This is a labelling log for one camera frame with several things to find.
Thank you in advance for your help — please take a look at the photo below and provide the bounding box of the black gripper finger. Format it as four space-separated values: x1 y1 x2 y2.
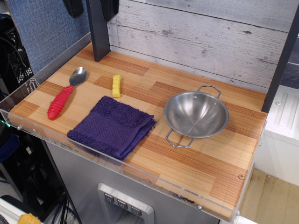
101 0 119 22
63 0 84 18

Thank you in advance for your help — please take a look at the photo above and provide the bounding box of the yellow ridged tube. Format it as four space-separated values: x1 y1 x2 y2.
112 75 121 98

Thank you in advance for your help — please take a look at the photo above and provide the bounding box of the purple folded cloth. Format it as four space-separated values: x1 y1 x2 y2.
67 96 156 161

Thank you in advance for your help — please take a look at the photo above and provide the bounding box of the blue fabric partition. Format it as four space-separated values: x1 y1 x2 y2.
5 0 91 75

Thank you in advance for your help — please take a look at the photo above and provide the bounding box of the black plastic crate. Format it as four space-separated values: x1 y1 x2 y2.
0 14 34 93

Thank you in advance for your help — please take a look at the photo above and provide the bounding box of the clear acrylic table guard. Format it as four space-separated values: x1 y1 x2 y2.
0 44 265 224

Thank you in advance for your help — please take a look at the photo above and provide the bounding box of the silver button panel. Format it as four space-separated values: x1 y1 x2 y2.
97 182 155 224

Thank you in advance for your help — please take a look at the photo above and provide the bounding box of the yellow object at bottom left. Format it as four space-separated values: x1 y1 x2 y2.
17 213 41 224

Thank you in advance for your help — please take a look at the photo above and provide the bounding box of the dark grey left post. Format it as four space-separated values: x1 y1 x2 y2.
86 0 110 62

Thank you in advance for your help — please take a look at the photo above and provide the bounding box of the dark grey post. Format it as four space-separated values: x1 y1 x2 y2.
261 6 299 113
86 0 110 62

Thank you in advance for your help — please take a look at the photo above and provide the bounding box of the spoon with red handle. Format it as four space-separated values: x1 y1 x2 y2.
47 67 87 120

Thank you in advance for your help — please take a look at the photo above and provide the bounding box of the steel bowl with wire handles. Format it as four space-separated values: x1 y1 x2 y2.
164 85 229 148

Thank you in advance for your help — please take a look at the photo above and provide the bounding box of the dark grey right post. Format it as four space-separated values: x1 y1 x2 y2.
261 6 299 113

